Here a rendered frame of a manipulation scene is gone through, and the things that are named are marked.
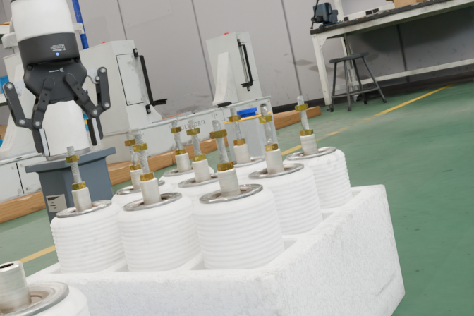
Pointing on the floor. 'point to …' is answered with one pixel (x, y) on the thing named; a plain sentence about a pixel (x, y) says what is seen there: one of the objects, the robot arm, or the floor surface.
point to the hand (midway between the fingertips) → (70, 141)
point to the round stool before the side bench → (357, 77)
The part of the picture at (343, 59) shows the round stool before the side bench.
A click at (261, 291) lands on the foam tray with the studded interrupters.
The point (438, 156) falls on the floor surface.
